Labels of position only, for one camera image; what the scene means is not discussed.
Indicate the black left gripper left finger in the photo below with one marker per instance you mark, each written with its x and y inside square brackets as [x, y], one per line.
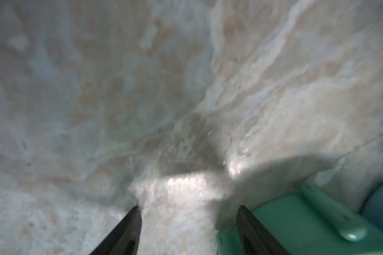
[124, 238]

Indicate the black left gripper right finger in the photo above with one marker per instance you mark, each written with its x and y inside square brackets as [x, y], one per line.
[254, 238]

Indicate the green round alarm clock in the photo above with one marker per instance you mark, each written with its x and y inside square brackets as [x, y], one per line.
[311, 223]

